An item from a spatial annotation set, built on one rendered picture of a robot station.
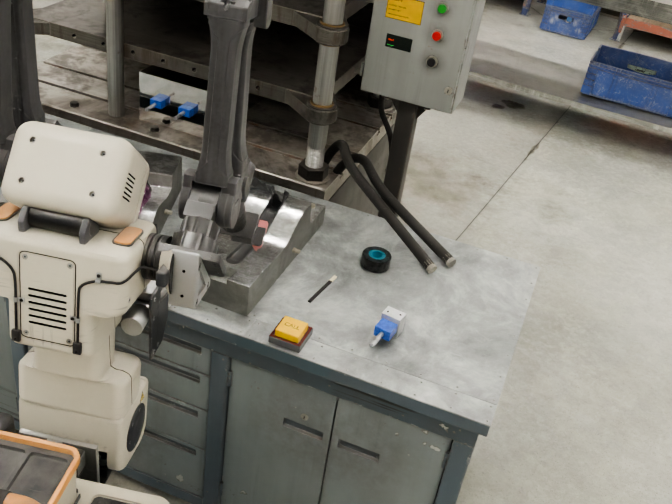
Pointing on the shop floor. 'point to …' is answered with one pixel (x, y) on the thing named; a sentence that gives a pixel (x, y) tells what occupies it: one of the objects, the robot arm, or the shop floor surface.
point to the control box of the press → (417, 66)
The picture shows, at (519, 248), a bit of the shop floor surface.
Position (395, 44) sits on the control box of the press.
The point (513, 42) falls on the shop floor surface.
